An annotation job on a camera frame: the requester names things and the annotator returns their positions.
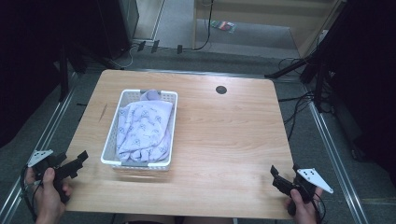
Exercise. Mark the black cabinet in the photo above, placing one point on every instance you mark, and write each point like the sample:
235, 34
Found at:
118, 25

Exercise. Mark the lavender printed garment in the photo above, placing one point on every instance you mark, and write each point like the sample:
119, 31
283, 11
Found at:
143, 127

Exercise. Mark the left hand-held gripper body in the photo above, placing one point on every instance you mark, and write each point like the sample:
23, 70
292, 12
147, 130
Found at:
42, 161

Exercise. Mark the colourful packet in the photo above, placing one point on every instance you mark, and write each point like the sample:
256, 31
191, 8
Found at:
223, 25

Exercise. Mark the black tripod stand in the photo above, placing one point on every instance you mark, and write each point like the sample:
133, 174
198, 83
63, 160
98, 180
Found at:
317, 71

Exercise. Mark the aluminium floor rail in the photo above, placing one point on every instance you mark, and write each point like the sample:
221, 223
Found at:
336, 155
46, 133

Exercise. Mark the white plastic basket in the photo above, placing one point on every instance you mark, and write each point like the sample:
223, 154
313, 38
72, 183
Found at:
107, 155

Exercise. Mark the person's left hand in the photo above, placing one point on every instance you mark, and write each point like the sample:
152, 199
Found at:
48, 196

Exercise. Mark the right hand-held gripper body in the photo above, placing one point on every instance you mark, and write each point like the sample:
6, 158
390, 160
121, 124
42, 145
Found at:
311, 180

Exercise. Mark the dark curtain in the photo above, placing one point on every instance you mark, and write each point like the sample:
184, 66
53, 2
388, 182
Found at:
370, 77
28, 62

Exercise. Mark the black upright stand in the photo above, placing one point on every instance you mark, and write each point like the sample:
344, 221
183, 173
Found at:
63, 74

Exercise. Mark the person's right hand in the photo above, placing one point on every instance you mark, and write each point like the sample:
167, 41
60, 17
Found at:
303, 208

